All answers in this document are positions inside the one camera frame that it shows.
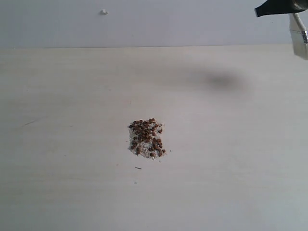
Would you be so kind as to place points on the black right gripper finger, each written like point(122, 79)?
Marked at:
point(275, 7)

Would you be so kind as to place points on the white wooden paint brush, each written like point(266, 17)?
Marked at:
point(299, 36)

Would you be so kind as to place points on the pile of rice and beans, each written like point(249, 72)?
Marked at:
point(145, 138)

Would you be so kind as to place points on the small white wall clip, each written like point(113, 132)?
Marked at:
point(103, 12)

